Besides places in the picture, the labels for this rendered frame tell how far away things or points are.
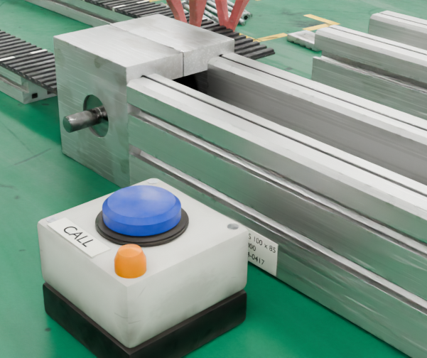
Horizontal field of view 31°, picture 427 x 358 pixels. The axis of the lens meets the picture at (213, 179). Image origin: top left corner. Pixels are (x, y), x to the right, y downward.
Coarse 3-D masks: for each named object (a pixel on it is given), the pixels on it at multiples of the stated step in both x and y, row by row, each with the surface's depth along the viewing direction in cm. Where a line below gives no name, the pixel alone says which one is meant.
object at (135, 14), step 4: (148, 8) 87; (152, 8) 87; (156, 8) 87; (160, 8) 88; (164, 8) 87; (168, 8) 87; (128, 12) 85; (132, 12) 85; (136, 12) 86; (140, 12) 86; (144, 12) 85; (148, 12) 85; (152, 12) 86; (132, 16) 85; (136, 16) 84
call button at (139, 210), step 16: (128, 192) 40; (144, 192) 40; (160, 192) 40; (112, 208) 38; (128, 208) 38; (144, 208) 38; (160, 208) 38; (176, 208) 39; (112, 224) 38; (128, 224) 38; (144, 224) 38; (160, 224) 38; (176, 224) 39
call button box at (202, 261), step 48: (48, 240) 39; (96, 240) 38; (144, 240) 38; (192, 240) 38; (240, 240) 39; (48, 288) 41; (96, 288) 37; (144, 288) 36; (192, 288) 38; (240, 288) 41; (96, 336) 39; (144, 336) 37; (192, 336) 39
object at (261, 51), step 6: (252, 48) 77; (258, 48) 77; (264, 48) 78; (270, 48) 78; (240, 54) 76; (246, 54) 76; (252, 54) 76; (258, 54) 76; (264, 54) 77; (270, 54) 77
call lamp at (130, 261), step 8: (120, 248) 36; (128, 248) 35; (136, 248) 36; (120, 256) 35; (128, 256) 35; (136, 256) 35; (144, 256) 36; (120, 264) 35; (128, 264) 35; (136, 264) 35; (144, 264) 36; (120, 272) 35; (128, 272) 35; (136, 272) 35; (144, 272) 36
